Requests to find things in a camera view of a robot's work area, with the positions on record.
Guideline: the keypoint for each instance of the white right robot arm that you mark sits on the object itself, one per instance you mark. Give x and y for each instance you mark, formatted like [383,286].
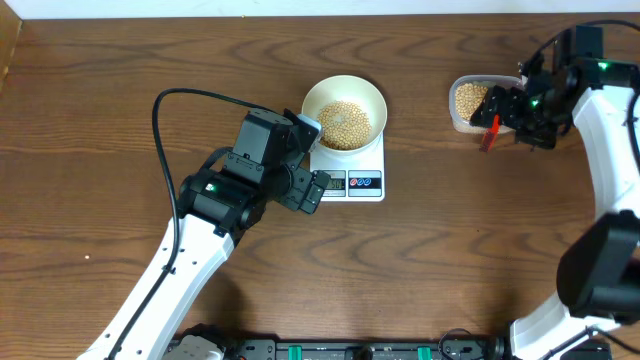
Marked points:
[597,280]

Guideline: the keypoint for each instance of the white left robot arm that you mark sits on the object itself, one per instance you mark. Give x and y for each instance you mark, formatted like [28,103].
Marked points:
[188,256]

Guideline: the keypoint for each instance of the cream bowl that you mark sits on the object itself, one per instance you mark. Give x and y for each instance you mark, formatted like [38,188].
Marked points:
[351,111]

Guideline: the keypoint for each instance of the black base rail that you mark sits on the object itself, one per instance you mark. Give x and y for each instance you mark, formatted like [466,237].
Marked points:
[206,342]

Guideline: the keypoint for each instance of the white digital kitchen scale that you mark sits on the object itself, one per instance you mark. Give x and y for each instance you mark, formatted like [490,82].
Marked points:
[356,176]

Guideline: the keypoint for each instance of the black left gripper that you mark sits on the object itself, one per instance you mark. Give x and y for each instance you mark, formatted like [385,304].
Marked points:
[300,177]

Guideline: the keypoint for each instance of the cardboard box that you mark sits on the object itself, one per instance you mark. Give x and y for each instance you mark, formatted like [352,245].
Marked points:
[11,25]

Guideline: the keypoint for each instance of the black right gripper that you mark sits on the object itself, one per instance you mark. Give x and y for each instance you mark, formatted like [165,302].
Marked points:
[512,97]

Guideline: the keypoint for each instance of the clear plastic bean container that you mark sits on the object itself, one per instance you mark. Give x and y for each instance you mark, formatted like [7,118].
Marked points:
[466,95]

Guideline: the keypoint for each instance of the red measuring scoop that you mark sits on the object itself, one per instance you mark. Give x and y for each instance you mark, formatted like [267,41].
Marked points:
[493,125]

